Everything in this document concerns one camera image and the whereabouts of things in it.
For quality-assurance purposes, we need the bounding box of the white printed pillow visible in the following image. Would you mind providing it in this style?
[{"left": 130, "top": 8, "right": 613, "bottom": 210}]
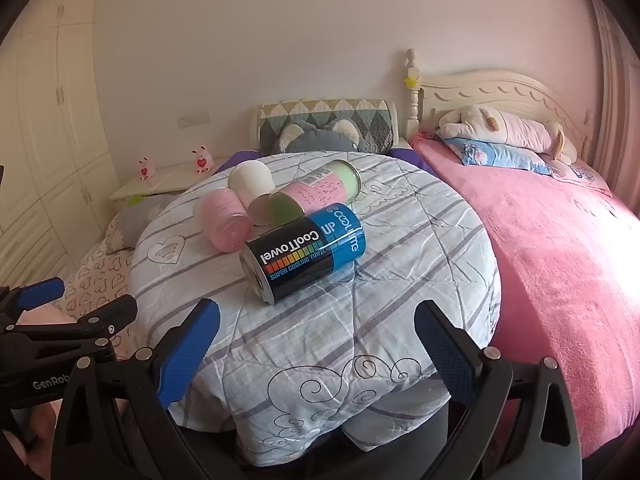
[{"left": 554, "top": 159, "right": 612, "bottom": 197}]

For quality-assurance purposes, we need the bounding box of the purple bed sheet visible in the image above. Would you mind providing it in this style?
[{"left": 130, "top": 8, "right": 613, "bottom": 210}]
[{"left": 215, "top": 147, "right": 442, "bottom": 177}]

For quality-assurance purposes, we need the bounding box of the cream wardrobe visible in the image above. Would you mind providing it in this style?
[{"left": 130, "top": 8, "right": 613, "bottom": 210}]
[{"left": 0, "top": 0, "right": 117, "bottom": 287}]

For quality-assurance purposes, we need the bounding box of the pink cup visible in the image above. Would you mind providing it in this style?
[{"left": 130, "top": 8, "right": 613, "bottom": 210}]
[{"left": 193, "top": 187, "right": 254, "bottom": 254}]

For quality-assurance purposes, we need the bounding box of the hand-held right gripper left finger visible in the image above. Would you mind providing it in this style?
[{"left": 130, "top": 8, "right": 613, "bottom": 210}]
[{"left": 54, "top": 299, "right": 221, "bottom": 432}]

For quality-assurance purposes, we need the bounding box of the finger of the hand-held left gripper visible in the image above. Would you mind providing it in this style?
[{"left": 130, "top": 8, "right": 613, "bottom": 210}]
[
  {"left": 0, "top": 295, "right": 139, "bottom": 362},
  {"left": 0, "top": 277, "right": 66, "bottom": 326}
]

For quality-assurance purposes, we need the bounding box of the pink and green can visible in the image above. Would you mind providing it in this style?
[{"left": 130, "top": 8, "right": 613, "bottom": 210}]
[{"left": 269, "top": 159, "right": 362, "bottom": 226}]

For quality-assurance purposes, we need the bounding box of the striped light quilt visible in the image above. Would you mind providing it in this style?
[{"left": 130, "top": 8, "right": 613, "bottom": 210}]
[{"left": 127, "top": 152, "right": 501, "bottom": 466}]

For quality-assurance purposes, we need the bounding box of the heart print sheet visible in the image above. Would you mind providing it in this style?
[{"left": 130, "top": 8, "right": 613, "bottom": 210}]
[{"left": 52, "top": 230, "right": 147, "bottom": 362}]

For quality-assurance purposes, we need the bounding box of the blue printed pillow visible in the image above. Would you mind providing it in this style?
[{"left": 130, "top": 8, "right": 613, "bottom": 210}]
[{"left": 442, "top": 137, "right": 557, "bottom": 176}]

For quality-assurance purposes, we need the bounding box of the diamond pattern quilted cushion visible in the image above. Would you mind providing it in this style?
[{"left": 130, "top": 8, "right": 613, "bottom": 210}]
[{"left": 257, "top": 100, "right": 399, "bottom": 156}]

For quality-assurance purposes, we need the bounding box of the cream wooden bed headboard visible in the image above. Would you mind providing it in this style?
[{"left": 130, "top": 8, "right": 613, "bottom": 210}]
[{"left": 402, "top": 49, "right": 597, "bottom": 162}]

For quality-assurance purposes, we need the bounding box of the light curtain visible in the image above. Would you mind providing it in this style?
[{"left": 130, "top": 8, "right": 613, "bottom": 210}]
[{"left": 584, "top": 0, "right": 640, "bottom": 182}]

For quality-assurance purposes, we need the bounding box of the white and pink plush toy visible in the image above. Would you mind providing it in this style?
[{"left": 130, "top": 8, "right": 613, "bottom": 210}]
[{"left": 437, "top": 106, "right": 579, "bottom": 166}]

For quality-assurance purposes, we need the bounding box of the cream nightstand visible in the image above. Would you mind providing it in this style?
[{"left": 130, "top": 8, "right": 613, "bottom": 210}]
[{"left": 109, "top": 157, "right": 227, "bottom": 204}]

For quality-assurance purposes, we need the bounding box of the blue and black can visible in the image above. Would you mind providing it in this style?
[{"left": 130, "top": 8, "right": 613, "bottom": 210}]
[{"left": 239, "top": 203, "right": 367, "bottom": 305}]

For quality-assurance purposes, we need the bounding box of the grey koala cushion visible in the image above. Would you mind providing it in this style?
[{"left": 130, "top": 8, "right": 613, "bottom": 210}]
[{"left": 272, "top": 120, "right": 362, "bottom": 155}]

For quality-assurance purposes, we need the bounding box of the white cup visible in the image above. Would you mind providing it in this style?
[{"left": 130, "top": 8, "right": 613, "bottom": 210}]
[{"left": 228, "top": 161, "right": 276, "bottom": 227}]

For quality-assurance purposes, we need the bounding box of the pink blanket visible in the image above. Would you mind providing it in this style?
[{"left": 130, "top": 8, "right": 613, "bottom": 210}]
[{"left": 410, "top": 134, "right": 640, "bottom": 462}]

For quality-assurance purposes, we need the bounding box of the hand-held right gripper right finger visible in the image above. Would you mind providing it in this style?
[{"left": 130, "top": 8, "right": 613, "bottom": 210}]
[{"left": 414, "top": 300, "right": 577, "bottom": 427}]

